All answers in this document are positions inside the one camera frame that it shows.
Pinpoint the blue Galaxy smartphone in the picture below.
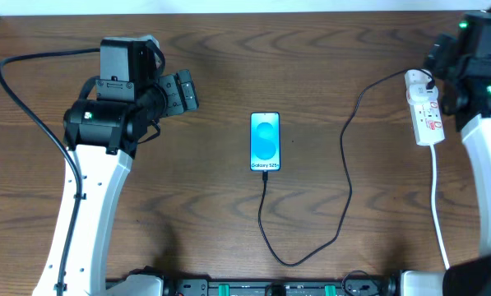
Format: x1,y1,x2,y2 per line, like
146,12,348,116
250,112,281,171

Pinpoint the white power strip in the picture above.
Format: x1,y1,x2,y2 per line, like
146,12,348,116
410,100,445,146

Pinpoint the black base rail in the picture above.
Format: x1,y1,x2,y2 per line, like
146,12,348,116
160,276,399,296

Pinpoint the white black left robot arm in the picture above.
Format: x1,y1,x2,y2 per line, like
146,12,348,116
33,35,199,295

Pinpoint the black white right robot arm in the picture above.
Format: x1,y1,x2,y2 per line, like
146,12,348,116
383,8,491,296

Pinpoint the white USB wall charger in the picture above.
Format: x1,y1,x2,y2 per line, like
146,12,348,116
405,69,438,105

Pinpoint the black USB charging cable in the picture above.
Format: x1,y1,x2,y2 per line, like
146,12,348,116
257,67,437,268

